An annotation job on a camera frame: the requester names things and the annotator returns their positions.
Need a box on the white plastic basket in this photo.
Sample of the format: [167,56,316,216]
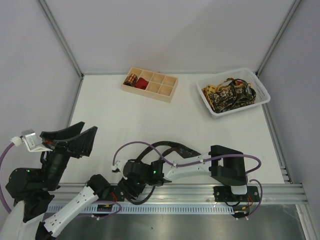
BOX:
[196,67,271,119]

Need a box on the yellow patterned tie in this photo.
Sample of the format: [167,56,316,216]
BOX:
[202,78,236,107]

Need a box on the rolled red tie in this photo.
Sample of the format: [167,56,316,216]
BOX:
[134,77,149,90]

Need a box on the white slotted cable duct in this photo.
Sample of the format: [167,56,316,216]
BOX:
[80,203,235,215]

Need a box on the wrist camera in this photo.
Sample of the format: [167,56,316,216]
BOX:
[111,159,128,174]
[21,129,49,153]

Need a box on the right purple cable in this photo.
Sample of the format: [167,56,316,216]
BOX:
[112,141,263,222]

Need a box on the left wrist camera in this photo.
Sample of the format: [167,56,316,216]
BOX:
[21,129,49,153]

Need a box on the right aluminium frame post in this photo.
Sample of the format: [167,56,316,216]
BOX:
[255,0,303,78]

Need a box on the aluminium frame post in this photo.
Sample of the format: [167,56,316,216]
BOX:
[36,0,84,80]
[255,0,303,78]

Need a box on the rolled brown patterned tie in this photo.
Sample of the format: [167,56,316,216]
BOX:
[123,73,138,87]

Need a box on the brown blue-flowered tie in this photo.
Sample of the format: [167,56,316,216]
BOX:
[124,141,201,205]

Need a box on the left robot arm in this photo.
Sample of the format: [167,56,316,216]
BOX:
[0,121,111,240]

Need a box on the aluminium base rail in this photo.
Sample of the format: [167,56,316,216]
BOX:
[51,183,308,205]

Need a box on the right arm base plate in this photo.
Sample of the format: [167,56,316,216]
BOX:
[213,185,261,203]

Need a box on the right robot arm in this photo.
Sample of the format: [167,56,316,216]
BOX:
[112,145,248,199]

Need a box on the wooden compartment box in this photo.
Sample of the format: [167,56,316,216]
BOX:
[121,67,179,103]

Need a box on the purple cable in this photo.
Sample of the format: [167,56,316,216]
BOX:
[0,139,123,221]
[112,141,263,222]

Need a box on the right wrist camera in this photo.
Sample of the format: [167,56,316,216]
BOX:
[111,159,128,174]

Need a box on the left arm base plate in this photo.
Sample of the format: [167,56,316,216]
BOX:
[105,185,126,202]

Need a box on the left aluminium frame post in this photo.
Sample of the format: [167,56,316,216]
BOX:
[36,0,84,80]

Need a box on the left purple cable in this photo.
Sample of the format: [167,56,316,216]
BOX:
[0,139,123,221]

